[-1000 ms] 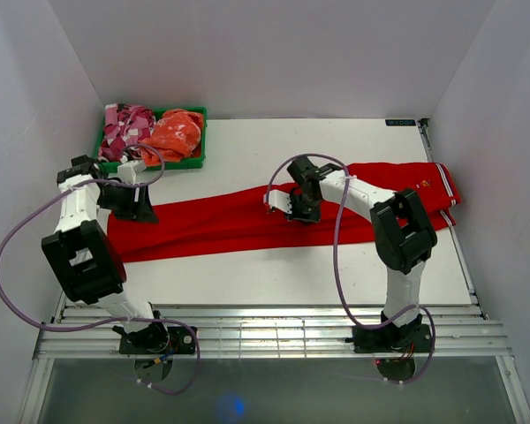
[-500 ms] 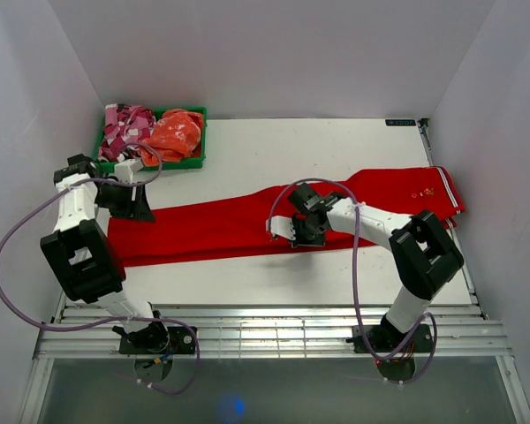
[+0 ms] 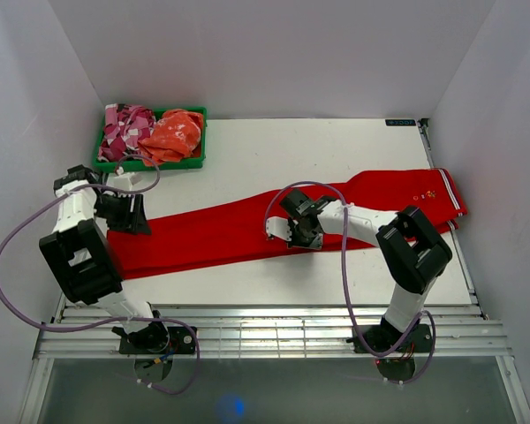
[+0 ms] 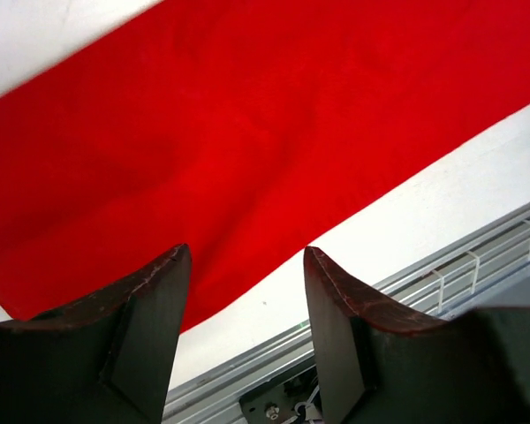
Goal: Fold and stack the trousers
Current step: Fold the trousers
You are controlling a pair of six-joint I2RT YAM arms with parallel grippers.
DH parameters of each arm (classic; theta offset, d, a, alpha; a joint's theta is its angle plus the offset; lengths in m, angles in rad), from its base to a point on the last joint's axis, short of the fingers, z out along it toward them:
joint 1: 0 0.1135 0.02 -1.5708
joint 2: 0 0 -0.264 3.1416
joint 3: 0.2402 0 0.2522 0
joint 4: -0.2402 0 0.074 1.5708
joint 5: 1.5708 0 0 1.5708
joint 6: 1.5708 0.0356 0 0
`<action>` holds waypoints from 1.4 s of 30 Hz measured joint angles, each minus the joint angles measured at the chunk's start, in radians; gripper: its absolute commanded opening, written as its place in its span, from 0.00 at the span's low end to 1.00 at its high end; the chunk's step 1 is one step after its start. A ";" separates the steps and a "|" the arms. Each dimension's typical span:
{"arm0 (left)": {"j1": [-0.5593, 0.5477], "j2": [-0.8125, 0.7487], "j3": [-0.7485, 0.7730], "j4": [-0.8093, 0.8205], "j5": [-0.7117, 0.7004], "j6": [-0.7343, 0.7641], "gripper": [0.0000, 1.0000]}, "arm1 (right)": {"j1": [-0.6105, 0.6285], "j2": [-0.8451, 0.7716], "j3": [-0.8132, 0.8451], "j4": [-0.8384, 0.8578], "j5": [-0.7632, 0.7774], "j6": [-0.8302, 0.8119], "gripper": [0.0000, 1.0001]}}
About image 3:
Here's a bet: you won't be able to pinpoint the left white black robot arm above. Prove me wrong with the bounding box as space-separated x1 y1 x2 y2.
39 165 170 353

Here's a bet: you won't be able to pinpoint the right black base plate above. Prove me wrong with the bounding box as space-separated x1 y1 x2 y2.
345 324 433 354

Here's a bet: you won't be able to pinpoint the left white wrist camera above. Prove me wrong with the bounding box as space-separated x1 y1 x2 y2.
107 172 142 194

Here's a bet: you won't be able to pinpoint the pink patterned garment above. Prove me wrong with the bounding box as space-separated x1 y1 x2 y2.
97 103 156 163

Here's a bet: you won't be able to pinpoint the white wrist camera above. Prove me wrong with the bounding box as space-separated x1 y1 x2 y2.
107 172 142 194
265 216 293 242

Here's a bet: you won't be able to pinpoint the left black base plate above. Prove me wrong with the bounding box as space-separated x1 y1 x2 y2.
117 326 196 356

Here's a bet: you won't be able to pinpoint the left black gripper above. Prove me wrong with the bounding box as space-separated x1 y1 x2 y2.
93 193 152 236

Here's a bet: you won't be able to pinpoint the orange crumpled garment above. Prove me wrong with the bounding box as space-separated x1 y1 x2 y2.
138 109 205 167

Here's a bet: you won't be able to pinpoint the aluminium frame rail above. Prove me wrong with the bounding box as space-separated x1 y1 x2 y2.
35 305 512 360

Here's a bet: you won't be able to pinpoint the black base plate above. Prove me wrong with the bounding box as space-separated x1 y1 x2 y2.
117 326 196 356
345 324 433 354

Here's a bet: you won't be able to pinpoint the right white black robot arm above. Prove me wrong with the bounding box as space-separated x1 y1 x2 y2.
264 188 452 358

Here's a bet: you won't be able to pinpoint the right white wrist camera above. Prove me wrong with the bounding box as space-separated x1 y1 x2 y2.
265 216 293 242

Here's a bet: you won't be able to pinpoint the red trousers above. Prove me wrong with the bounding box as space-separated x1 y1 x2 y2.
107 168 468 279

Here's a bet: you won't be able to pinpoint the green plastic tray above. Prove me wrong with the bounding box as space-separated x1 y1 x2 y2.
93 106 207 172

